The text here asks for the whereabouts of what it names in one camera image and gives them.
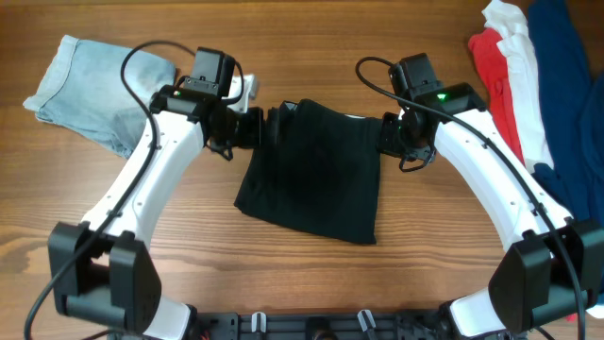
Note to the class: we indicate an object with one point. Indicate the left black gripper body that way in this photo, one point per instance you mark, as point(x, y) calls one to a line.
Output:
point(243, 131)

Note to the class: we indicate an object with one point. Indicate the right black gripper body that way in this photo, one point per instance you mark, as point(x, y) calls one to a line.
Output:
point(393, 138)

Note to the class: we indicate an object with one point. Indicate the black shorts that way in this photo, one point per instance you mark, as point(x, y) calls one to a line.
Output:
point(320, 174)

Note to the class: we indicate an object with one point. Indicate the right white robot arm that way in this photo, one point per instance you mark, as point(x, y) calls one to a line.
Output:
point(553, 263)

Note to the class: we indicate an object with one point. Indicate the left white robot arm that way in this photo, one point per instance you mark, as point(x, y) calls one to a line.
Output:
point(101, 268)

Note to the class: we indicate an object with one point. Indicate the red cloth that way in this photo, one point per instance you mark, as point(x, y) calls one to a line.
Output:
point(492, 69)

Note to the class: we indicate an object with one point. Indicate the folded light blue denim shorts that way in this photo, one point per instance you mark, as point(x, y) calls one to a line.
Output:
point(82, 90)

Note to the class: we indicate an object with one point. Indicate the white cloth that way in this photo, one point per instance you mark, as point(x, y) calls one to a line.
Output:
point(511, 23)

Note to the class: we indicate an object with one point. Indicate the navy blue garment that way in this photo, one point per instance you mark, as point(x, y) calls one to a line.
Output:
point(571, 103)

